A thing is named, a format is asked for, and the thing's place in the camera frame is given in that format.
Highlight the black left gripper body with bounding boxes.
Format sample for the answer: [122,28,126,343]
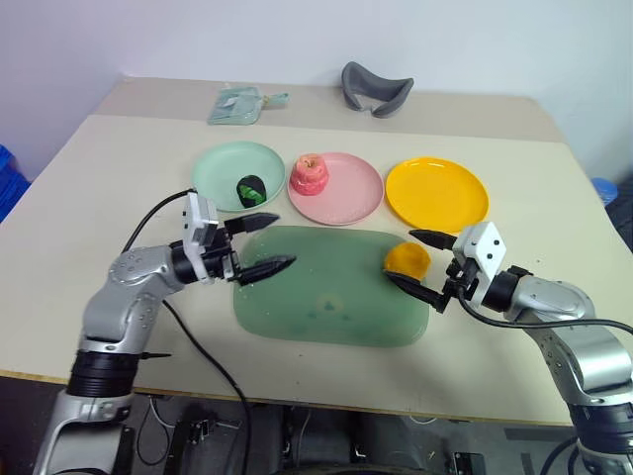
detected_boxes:
[206,218,246,286]

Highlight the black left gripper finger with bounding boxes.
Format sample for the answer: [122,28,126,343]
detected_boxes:
[234,254,298,288]
[226,213,282,237]

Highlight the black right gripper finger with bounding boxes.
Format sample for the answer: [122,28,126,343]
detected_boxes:
[386,270,447,315]
[408,229,459,250]

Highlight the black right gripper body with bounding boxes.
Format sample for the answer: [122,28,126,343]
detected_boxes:
[441,247,480,309]

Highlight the yellow plate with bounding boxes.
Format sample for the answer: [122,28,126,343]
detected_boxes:
[385,156,492,237]

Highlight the light green plate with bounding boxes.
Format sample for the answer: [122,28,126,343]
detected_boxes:
[191,141,287,215]

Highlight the pink plate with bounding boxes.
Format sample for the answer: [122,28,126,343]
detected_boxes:
[287,151,386,227]

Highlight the dark green toy vegetable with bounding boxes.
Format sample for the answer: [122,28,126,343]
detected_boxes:
[235,173,269,209]

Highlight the orange toy fruit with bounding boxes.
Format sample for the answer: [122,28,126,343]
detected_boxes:
[384,241,431,285]

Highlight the translucent green tray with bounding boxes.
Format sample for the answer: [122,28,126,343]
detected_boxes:
[232,225,433,349]

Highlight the pink toy apple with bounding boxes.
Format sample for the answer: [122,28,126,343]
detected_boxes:
[289,152,331,197]

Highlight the pale green plastic bag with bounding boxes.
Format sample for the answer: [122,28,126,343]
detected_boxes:
[206,84,291,127]

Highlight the grey curved foam pad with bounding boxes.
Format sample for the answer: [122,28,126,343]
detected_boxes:
[340,60,416,120]

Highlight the blue plastic crate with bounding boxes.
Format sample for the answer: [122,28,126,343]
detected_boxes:
[0,143,33,225]

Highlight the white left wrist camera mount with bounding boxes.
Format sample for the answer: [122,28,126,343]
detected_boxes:
[180,191,236,284]

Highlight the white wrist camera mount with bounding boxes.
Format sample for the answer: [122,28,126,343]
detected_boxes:
[451,221,508,306]
[180,191,236,284]

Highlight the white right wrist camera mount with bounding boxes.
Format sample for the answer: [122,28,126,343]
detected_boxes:
[451,221,508,306]

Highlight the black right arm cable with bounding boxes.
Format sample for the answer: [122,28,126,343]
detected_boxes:
[457,287,633,334]

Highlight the thin white cable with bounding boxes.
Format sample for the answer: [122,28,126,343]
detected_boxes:
[147,394,177,429]

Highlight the black metal bracket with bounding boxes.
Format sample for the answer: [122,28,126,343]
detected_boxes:
[172,418,244,449]

